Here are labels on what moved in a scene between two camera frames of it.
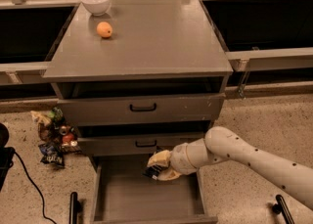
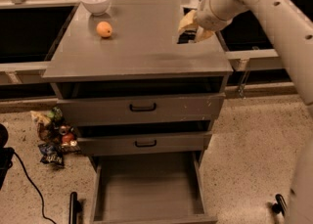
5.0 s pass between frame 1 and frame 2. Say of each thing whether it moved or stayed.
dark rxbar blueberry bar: moved
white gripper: moved
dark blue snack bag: stayed
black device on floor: stayed
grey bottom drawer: stayed
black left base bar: stayed
